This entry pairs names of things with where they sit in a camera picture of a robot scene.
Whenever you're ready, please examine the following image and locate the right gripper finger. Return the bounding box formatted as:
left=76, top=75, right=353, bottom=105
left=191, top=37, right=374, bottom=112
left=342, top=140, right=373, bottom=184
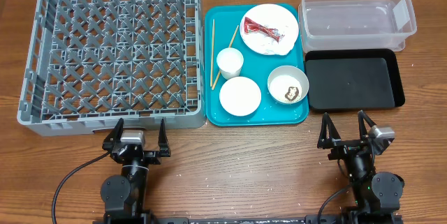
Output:
left=358, top=110, right=376, bottom=139
left=317, top=112, right=341, bottom=149

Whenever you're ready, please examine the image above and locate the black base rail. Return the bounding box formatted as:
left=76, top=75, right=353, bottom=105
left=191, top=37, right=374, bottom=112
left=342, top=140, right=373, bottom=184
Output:
left=93, top=214, right=404, bottom=224

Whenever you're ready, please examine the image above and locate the wooden chopstick right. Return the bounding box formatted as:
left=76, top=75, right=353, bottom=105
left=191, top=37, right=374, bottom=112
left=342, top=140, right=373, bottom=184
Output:
left=212, top=26, right=242, bottom=90

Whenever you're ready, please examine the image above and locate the small white round plate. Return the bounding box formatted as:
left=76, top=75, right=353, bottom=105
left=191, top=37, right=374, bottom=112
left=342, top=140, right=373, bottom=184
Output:
left=219, top=76, right=262, bottom=117

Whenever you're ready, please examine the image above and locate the red snack wrapper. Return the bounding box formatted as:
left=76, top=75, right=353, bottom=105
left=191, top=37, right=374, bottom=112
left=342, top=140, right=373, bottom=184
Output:
left=244, top=17, right=284, bottom=42

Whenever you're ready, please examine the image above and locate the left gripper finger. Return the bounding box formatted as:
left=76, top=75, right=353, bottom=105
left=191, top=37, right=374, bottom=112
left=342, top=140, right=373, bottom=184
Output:
left=158, top=119, right=171, bottom=157
left=102, top=118, right=124, bottom=151

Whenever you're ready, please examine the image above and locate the large white round plate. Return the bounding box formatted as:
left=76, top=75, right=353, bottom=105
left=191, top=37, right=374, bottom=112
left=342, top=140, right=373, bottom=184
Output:
left=240, top=3, right=299, bottom=54

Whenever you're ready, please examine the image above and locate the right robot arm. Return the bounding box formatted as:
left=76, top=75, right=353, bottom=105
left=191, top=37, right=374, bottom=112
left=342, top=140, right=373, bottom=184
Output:
left=316, top=110, right=405, bottom=223

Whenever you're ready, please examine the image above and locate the grey plastic dishwasher rack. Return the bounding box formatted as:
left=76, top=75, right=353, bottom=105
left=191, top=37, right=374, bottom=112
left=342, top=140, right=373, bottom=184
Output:
left=17, top=0, right=206, bottom=136

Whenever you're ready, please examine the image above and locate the white plastic cup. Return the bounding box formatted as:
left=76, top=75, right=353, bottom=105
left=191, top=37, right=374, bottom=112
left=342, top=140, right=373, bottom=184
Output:
left=217, top=47, right=244, bottom=80

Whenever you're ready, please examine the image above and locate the black rectangular tray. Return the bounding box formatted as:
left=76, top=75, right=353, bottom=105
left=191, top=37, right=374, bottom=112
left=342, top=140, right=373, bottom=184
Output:
left=305, top=49, right=405, bottom=112

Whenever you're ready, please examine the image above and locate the rice and brown food scrap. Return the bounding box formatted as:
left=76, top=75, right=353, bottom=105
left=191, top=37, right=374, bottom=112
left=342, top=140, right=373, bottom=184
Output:
left=269, top=75, right=302, bottom=104

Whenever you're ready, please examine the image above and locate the clear plastic waste bin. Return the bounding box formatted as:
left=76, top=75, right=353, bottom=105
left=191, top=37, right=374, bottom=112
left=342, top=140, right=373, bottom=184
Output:
left=298, top=0, right=417, bottom=52

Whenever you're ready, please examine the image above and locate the teal plastic serving tray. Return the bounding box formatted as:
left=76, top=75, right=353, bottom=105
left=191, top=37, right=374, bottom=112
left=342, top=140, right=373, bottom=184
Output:
left=204, top=4, right=309, bottom=127

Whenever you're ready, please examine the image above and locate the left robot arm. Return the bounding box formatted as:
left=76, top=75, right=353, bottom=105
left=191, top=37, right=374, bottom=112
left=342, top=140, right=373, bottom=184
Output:
left=100, top=119, right=170, bottom=224

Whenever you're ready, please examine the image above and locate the grey bowl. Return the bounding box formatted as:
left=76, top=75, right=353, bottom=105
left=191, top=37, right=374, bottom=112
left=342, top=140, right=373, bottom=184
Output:
left=268, top=66, right=309, bottom=105

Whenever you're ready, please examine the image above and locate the white paper napkin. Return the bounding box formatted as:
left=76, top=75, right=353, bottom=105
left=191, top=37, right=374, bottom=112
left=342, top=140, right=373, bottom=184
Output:
left=261, top=36, right=293, bottom=55

